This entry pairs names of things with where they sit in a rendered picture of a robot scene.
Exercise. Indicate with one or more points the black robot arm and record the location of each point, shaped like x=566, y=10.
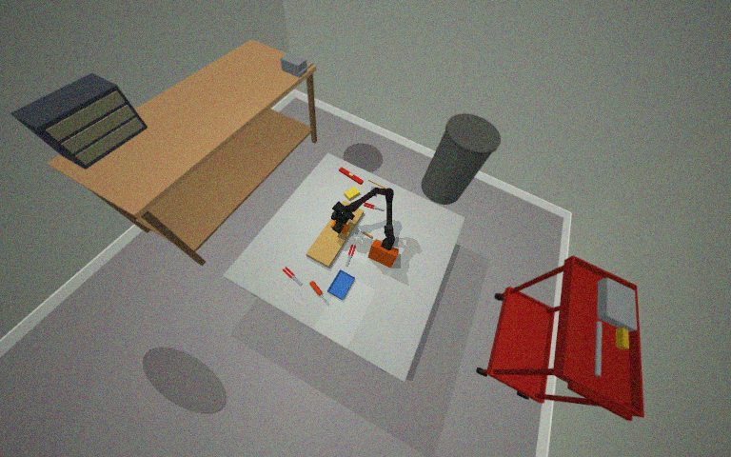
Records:
x=346, y=213

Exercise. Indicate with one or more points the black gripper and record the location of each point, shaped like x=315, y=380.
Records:
x=339, y=226

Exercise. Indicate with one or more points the blue rectangular tray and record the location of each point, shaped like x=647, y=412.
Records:
x=341, y=284

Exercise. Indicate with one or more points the tan wooden panel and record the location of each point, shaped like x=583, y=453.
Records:
x=328, y=244

